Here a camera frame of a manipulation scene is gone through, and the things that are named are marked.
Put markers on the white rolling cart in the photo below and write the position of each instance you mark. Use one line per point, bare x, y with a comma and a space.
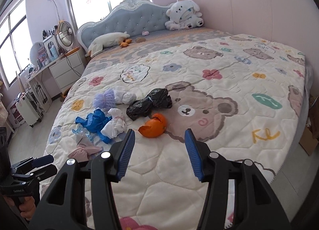
28, 108

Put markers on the white plastic bag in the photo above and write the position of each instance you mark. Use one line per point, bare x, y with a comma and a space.
122, 97

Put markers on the blue plastic bag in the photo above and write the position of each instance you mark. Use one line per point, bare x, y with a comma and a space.
94, 123

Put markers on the white cosmetic cabinet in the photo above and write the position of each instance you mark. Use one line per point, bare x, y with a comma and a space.
51, 47

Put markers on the bed with cartoon quilt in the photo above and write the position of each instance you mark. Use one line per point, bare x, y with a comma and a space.
246, 97

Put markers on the cardboard box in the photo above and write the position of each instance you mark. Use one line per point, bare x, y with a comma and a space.
309, 139

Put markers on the side window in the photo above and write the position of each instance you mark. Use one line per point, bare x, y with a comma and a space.
15, 43

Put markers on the orange rimmed small bin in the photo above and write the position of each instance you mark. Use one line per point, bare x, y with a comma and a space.
64, 95

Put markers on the black plastic bag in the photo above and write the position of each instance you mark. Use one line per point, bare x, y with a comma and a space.
157, 98

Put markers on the round vanity mirror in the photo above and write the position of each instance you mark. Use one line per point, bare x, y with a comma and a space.
34, 53

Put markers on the person left hand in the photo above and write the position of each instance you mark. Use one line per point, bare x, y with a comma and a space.
27, 207

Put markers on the white goose plush pillow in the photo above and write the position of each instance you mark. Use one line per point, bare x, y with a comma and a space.
106, 41

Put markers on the blue tufted headboard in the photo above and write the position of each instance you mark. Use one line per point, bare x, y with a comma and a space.
131, 16

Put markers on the small white crumpled tissue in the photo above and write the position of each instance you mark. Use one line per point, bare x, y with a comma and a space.
116, 125

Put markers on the purple foam net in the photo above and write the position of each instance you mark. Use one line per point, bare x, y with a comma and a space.
105, 100

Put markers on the white nightstand drawers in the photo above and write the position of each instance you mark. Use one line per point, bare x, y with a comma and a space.
67, 70

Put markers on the orange peel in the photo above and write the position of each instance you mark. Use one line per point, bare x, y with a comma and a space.
154, 127

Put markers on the small brown plush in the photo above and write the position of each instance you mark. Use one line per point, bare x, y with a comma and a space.
140, 39

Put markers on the white plush bear toy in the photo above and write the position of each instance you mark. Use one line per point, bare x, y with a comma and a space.
184, 14

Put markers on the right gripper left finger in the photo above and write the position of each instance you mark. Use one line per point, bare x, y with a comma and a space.
78, 185

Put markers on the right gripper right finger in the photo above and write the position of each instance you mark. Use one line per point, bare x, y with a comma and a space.
256, 206

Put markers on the electric fan heater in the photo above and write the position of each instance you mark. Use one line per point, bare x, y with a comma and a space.
65, 35

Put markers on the white desk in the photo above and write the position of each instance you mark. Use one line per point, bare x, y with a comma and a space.
44, 94

